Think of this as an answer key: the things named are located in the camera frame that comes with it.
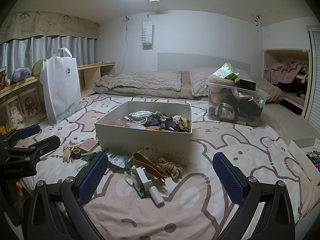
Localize wooden shelf unit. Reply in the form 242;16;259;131
0;62;117;133

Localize beige pillows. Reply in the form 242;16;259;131
94;71;284;102

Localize black wall cable clip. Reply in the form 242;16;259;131
252;14;262;33

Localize boxed bunny plush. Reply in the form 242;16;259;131
9;100;23;128

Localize purple and blue crochet piece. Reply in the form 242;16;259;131
147;115;175;130

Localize white tote bag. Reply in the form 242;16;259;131
40;47;82;125

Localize purple plush toy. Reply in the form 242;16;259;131
12;67;33;83

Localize glass jar with pink label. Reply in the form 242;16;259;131
220;106;237;123

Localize person's left hand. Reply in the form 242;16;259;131
15;181;25;199

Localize bunny print bed sheet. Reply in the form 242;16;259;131
5;94;320;240

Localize beige cloth glove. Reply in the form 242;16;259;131
62;140;83;163

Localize square wooden box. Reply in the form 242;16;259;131
80;138;98;153

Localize white hanging paper bag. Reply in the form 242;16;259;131
142;15;154;46

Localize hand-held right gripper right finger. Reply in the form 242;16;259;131
212;152;300;240

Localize small white open box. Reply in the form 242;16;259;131
288;137;320;180

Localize green plush toy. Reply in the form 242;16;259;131
32;59;47;77

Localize white cardboard shoe box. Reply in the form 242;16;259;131
94;101;193;167

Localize beige rope coil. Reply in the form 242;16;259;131
157;156;184;180

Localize white louvered door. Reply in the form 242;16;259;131
304;25;320;133

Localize black box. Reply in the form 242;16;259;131
235;79;257;92

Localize built-in closet shelf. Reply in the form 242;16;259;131
262;49;313;117

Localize white wall cable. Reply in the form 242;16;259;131
122;15;131;74

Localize blue and white snack packet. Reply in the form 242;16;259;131
106;151;132;169

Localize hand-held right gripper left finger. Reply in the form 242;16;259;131
22;152;109;240

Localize cartoon print curtain valance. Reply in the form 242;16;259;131
0;10;99;46

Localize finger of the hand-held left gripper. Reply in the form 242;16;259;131
4;135;61;160
0;124;41;148

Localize boxed lion plush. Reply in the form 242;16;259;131
25;96;38;118

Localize small colourful trinkets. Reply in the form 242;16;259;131
305;149;320;173

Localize beige textured pillow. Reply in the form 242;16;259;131
189;67;250;97
107;70;182;92

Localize white plastic holder with tube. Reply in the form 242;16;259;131
135;166;165;206

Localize blue floral fabric pouch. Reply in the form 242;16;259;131
127;111;152;124

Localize clear plastic storage bin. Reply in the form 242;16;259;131
205;80;270;127

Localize green snack bag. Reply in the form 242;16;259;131
212;62;240;82

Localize grey-blue curtain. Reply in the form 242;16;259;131
0;35;97;85

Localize taupe bed sheet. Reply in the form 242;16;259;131
260;101;320;140

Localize pile of clothes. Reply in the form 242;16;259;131
265;61;310;105

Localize black round tin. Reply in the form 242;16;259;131
70;147;83;160

